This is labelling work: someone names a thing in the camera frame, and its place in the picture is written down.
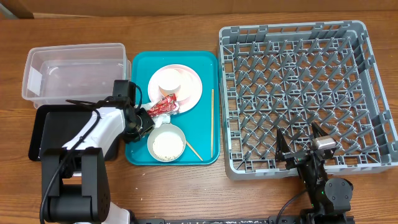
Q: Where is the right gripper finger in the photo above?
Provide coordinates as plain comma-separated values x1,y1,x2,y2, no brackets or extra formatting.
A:
311,121,329,138
275,129,290,156

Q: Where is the red snack wrapper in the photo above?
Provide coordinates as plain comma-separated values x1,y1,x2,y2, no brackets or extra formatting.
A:
147,93,180,118

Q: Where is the white bowl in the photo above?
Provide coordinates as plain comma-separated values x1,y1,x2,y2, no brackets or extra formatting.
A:
147,124,186,162

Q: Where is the white napkin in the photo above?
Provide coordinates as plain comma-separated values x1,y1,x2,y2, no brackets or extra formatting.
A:
141,103,170,128

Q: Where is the white rice pile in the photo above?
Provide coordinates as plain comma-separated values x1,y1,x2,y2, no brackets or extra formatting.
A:
153,132,184,161

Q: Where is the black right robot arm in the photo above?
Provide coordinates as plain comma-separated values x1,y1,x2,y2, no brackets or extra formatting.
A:
274,122,355,224

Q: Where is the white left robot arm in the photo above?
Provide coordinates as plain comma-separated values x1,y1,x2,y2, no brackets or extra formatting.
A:
39,101,154,223

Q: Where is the cream cup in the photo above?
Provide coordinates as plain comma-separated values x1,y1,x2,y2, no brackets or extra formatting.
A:
159,68,181,96

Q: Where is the wooden chopstick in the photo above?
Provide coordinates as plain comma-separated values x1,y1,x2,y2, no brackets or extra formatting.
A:
186,141,203,161
211,89,215,158

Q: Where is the pink small bowl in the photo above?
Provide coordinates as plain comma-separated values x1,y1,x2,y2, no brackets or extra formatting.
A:
156,68,192,101

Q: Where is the pink plate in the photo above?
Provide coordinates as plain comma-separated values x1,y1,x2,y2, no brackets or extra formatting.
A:
147,64,203,113

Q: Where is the teal serving tray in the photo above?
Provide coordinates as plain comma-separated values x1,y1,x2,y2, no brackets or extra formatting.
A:
125,51,220,166

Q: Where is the grey dish rack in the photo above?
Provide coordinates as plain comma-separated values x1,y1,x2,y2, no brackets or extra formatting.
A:
218,21,397,180

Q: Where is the black plastic tray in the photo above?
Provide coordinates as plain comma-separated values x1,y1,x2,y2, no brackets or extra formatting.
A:
28,105,119,161

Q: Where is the clear plastic bin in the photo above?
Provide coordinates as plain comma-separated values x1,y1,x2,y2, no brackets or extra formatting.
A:
22,43,131,108

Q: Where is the cardboard backdrop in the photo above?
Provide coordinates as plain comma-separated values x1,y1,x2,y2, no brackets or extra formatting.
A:
1,0,397,18

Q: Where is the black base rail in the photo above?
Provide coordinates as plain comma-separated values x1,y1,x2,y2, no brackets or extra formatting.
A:
133,215,355,224

